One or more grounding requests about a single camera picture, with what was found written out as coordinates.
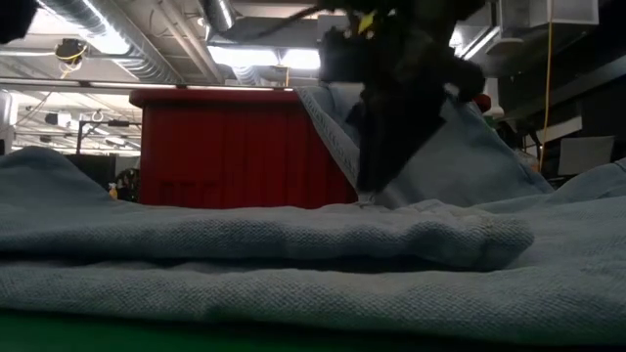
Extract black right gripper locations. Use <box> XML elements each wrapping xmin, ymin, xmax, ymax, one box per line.
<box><xmin>317</xmin><ymin>14</ymin><xmax>485</xmax><ymax>195</ymax></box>

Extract light blue denim jeans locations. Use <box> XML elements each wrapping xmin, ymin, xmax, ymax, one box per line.
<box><xmin>295</xmin><ymin>82</ymin><xmax>557</xmax><ymax>210</ymax></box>

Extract light blue towel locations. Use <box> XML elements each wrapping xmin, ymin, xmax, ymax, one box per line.
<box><xmin>0</xmin><ymin>146</ymin><xmax>626</xmax><ymax>348</ymax></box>

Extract red plastic laundry basket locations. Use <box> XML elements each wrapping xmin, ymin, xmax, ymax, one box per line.
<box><xmin>128</xmin><ymin>87</ymin><xmax>361</xmax><ymax>210</ymax></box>

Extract bright ceiling light panel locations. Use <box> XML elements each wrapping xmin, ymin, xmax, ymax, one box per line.
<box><xmin>207</xmin><ymin>45</ymin><xmax>322</xmax><ymax>70</ymax></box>

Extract grey flat panel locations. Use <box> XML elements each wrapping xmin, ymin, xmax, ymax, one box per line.
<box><xmin>557</xmin><ymin>135</ymin><xmax>616</xmax><ymax>177</ymax></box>

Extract black metal rack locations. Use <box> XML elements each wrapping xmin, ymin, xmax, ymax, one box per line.
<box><xmin>75</xmin><ymin>119</ymin><xmax>143</xmax><ymax>156</ymax></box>

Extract green table mat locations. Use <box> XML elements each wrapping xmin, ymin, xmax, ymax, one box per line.
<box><xmin>0</xmin><ymin>307</ymin><xmax>626</xmax><ymax>352</ymax></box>

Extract white machine housing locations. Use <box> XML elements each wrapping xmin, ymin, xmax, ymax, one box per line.
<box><xmin>0</xmin><ymin>90</ymin><xmax>19</xmax><ymax>155</ymax></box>

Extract yellow hanging cable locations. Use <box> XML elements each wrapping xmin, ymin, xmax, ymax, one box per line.
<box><xmin>537</xmin><ymin>22</ymin><xmax>554</xmax><ymax>170</ymax></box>

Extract round silver air duct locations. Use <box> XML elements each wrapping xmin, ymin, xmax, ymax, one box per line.
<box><xmin>198</xmin><ymin>0</ymin><xmax>237</xmax><ymax>31</ymax></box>

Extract corrugated silver air duct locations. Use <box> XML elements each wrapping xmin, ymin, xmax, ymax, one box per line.
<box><xmin>38</xmin><ymin>0</ymin><xmax>182</xmax><ymax>84</ymax></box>

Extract yellow cable reel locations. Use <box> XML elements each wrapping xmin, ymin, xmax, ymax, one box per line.
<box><xmin>54</xmin><ymin>38</ymin><xmax>89</xmax><ymax>65</ymax></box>

